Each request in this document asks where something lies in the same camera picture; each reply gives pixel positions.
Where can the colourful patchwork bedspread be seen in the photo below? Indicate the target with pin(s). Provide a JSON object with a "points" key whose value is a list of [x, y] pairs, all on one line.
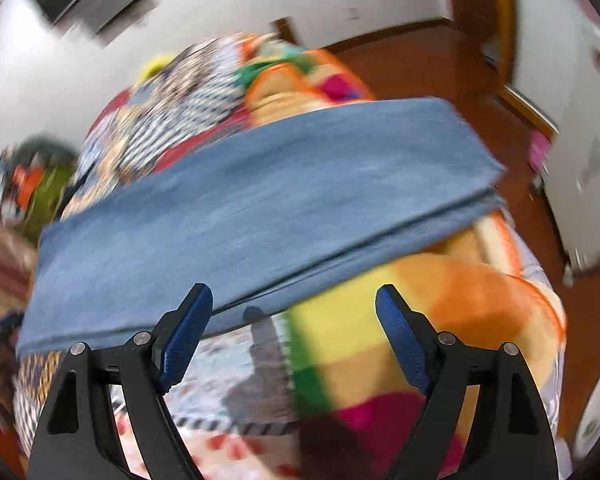
{"points": [[180, 110]]}

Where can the maroon striped curtain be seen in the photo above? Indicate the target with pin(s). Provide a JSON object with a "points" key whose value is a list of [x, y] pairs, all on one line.
{"points": [[17, 262]]}

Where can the orange box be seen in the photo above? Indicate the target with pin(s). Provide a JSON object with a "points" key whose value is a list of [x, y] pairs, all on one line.
{"points": [[26, 180]]}

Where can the orange yellow fleece blanket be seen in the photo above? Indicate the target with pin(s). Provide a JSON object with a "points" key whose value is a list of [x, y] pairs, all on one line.
{"points": [[355, 408]]}

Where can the white cabinet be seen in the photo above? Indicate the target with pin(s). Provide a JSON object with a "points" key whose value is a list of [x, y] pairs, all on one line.
{"points": [[557, 74]]}

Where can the blue denim jeans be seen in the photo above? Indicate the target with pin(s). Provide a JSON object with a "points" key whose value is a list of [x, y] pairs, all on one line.
{"points": [[265, 218]]}

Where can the yellow curved tube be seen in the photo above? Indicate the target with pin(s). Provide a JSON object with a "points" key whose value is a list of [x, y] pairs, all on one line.
{"points": [[155, 66]]}

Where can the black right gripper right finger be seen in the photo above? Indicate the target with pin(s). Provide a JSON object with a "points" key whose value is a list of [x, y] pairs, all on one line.
{"points": [[509, 437]]}

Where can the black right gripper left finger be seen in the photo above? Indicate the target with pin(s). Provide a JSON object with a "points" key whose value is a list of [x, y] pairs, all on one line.
{"points": [[77, 437]]}

